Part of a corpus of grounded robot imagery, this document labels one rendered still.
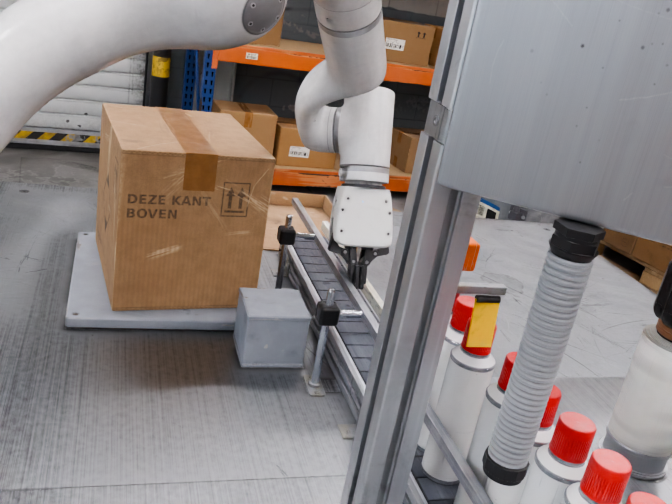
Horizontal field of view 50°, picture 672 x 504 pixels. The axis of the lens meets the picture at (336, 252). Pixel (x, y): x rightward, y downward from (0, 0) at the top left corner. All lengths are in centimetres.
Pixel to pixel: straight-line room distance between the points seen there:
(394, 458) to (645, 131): 37
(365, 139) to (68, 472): 65
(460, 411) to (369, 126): 53
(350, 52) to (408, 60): 383
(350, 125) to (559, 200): 71
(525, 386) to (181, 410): 58
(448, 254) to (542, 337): 11
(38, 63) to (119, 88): 421
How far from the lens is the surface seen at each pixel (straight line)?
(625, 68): 50
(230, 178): 115
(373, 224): 119
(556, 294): 51
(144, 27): 82
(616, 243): 464
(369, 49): 103
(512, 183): 51
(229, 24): 79
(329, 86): 109
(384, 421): 66
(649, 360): 97
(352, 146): 118
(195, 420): 100
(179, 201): 115
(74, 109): 502
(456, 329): 86
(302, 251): 145
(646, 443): 101
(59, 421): 100
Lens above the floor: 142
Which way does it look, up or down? 21 degrees down
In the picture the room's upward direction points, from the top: 10 degrees clockwise
